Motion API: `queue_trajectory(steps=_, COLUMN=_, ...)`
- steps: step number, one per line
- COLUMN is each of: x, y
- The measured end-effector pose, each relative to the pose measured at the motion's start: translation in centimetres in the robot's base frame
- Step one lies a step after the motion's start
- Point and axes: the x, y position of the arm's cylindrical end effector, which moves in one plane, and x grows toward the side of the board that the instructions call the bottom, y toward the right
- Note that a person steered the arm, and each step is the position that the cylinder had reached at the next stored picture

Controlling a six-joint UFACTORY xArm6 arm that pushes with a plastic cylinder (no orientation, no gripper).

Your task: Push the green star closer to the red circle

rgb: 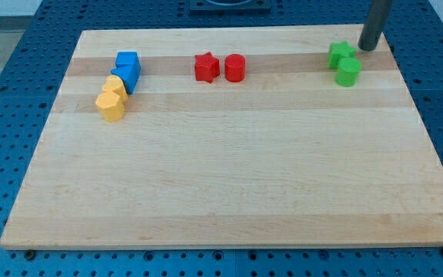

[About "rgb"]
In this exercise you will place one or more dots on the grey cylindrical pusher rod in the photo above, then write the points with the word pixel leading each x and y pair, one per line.
pixel 374 24

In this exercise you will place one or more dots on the green star block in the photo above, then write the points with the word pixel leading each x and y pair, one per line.
pixel 339 50

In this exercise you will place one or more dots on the red star block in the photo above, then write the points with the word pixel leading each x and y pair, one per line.
pixel 207 67

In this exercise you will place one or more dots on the green cylinder block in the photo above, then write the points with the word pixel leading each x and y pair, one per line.
pixel 347 72

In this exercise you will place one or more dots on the red cylinder block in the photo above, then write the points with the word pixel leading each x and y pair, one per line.
pixel 235 66

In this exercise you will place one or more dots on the wooden board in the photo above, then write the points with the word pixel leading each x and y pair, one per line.
pixel 285 158

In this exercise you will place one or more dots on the blue triangle block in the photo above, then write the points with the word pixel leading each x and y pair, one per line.
pixel 129 74

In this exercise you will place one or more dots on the blue cube block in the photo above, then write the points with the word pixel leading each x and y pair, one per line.
pixel 126 59

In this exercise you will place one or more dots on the yellow heart block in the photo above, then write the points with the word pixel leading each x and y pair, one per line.
pixel 113 83

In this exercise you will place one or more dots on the yellow hexagon block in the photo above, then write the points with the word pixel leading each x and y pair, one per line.
pixel 110 106

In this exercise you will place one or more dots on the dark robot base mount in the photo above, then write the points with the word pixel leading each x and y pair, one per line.
pixel 201 6

